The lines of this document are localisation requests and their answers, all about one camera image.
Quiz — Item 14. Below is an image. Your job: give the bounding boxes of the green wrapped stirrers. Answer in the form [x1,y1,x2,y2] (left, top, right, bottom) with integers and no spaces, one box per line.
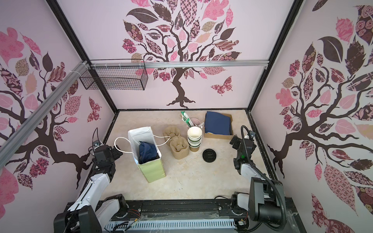
[181,111,190,127]

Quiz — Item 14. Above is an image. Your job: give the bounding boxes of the white slotted cable duct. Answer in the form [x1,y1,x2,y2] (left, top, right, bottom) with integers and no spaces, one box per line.
[103,218,237,233]

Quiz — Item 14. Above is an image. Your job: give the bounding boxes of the black corrugated cable hose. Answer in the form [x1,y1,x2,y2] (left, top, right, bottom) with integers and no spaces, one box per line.
[240,125,288,233]

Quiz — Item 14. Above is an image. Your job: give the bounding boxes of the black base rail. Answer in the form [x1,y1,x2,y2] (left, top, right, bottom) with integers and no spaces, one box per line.
[54,198,292,233]

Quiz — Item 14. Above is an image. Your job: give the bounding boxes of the white paper takeout bag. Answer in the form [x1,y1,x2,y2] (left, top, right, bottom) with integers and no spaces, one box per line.
[114,126,171,183]

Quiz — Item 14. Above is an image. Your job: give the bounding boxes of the aluminium rail back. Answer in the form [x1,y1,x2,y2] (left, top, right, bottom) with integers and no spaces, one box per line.
[90,60,269,69]

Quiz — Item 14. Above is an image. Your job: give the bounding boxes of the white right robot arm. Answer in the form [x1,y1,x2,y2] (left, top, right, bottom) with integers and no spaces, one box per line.
[230,136,287,232]

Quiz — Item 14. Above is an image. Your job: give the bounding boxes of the black wire basket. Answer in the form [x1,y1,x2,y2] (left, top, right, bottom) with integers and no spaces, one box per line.
[80,58,148,91]

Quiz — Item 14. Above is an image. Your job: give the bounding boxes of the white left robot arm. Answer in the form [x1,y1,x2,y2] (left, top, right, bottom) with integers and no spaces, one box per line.
[53,140,128,233]

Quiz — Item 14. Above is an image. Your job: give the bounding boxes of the pink bucket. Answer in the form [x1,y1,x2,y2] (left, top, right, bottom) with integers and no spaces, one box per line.
[186,117,205,131]

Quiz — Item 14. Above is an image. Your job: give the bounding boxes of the aluminium rail left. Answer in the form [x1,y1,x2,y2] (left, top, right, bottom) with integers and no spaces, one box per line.
[1,61,89,168]

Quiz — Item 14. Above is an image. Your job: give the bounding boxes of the black cup lid stack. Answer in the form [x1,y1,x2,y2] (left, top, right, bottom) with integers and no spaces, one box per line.
[203,149,217,163]

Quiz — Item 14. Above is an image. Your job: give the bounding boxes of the blue napkin stack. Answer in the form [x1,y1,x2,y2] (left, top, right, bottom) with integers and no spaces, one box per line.
[205,111,231,136]

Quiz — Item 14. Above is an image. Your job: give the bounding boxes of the stacked paper cups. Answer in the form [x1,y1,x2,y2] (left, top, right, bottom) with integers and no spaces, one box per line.
[187,126,203,152]

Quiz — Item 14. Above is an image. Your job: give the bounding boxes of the aluminium rail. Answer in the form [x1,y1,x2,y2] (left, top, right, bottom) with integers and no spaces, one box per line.
[90,60,269,69]
[1,61,89,168]

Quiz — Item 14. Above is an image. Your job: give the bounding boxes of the single blue napkin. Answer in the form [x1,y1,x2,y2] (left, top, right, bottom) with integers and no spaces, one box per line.
[139,141,159,164]

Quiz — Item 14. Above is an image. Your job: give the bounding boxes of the brown cardboard napkin box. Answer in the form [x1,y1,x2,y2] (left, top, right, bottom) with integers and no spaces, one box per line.
[205,111,233,140]

